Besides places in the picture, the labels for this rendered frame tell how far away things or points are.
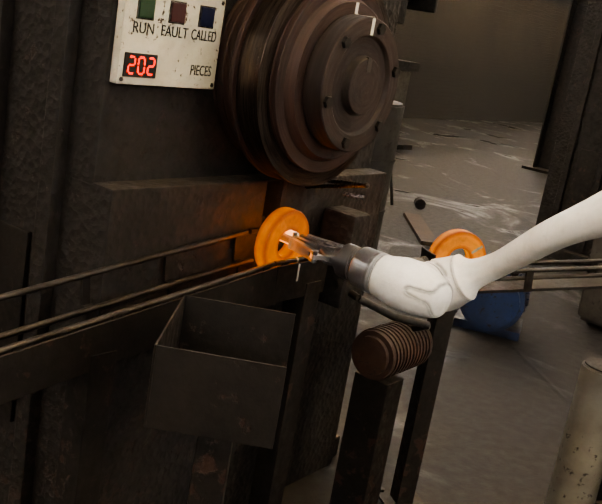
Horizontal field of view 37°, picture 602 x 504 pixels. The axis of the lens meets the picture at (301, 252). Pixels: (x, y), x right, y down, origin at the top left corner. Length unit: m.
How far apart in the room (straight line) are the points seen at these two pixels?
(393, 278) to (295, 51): 0.48
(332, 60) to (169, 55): 0.32
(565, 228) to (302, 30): 0.63
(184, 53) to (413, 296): 0.65
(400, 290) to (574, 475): 0.87
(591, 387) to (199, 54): 1.26
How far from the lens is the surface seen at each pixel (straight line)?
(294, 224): 1.98
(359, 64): 1.86
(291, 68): 1.79
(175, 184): 1.81
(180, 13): 1.77
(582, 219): 1.67
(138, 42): 1.71
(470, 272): 1.90
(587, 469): 2.44
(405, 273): 1.78
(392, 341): 2.20
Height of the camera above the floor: 1.23
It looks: 14 degrees down
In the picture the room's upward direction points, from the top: 10 degrees clockwise
